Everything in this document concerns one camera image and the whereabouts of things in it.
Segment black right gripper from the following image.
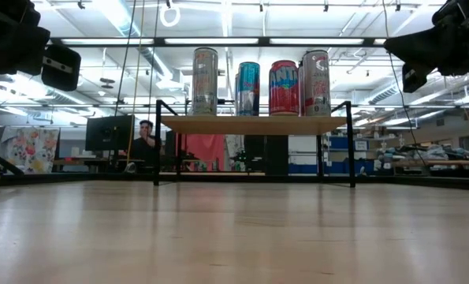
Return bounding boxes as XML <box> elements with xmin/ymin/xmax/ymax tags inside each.
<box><xmin>383</xmin><ymin>0</ymin><xmax>469</xmax><ymax>95</ymax></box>

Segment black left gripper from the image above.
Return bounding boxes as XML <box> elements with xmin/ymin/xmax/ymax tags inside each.
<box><xmin>0</xmin><ymin>0</ymin><xmax>82</xmax><ymax>92</ymax></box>

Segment Celsius can pink band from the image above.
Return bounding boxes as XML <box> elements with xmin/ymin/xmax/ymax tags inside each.
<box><xmin>302</xmin><ymin>50</ymin><xmax>332</xmax><ymax>117</ymax></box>

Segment red Fanta soda can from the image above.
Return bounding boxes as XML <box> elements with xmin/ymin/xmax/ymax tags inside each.
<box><xmin>268</xmin><ymin>59</ymin><xmax>300</xmax><ymax>117</ymax></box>

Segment Celsius Tropical Vibe can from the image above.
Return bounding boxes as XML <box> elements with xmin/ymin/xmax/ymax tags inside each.
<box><xmin>192</xmin><ymin>47</ymin><xmax>219</xmax><ymax>117</ymax></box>

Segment wooden shelf black metal legs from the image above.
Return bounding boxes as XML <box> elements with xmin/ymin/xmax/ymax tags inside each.
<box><xmin>153</xmin><ymin>99</ymin><xmax>356</xmax><ymax>189</ymax></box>

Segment black computer monitor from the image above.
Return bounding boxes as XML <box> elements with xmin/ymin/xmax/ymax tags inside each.
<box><xmin>84</xmin><ymin>114</ymin><xmax>136</xmax><ymax>152</ymax></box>

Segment cluttered wooden bench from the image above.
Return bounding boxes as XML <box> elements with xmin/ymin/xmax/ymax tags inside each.
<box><xmin>391</xmin><ymin>159</ymin><xmax>469</xmax><ymax>167</ymax></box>

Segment floral hanging cloth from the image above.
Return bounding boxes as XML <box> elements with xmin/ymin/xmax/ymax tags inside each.
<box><xmin>0</xmin><ymin>125</ymin><xmax>61</xmax><ymax>175</ymax></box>

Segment blue storage bins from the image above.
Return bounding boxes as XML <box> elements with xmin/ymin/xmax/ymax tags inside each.
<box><xmin>288</xmin><ymin>136</ymin><xmax>375</xmax><ymax>175</ymax></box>

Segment person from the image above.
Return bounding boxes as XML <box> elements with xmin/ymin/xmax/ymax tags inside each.
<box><xmin>124</xmin><ymin>119</ymin><xmax>163</xmax><ymax>174</ymax></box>

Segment orange pink hanging cloth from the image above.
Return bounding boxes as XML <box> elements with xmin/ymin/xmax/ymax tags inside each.
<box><xmin>181</xmin><ymin>133</ymin><xmax>227</xmax><ymax>173</ymax></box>

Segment white patterned hanging cloth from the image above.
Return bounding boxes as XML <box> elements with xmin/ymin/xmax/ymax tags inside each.
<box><xmin>225</xmin><ymin>134</ymin><xmax>246</xmax><ymax>173</ymax></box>

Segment yellow hanging cable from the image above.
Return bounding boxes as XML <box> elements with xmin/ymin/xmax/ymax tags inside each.
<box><xmin>382</xmin><ymin>0</ymin><xmax>395</xmax><ymax>40</ymax></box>
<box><xmin>125</xmin><ymin>0</ymin><xmax>147</xmax><ymax>165</ymax></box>

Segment black hanging cable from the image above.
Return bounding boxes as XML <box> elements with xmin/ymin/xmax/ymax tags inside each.
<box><xmin>114</xmin><ymin>0</ymin><xmax>137</xmax><ymax>118</ymax></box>

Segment black aluminium rig frame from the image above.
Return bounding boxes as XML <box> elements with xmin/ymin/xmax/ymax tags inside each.
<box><xmin>0</xmin><ymin>149</ymin><xmax>469</xmax><ymax>192</ymax></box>

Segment white hanging ring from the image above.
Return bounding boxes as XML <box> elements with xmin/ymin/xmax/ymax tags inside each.
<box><xmin>158</xmin><ymin>3</ymin><xmax>182</xmax><ymax>28</ymax></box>

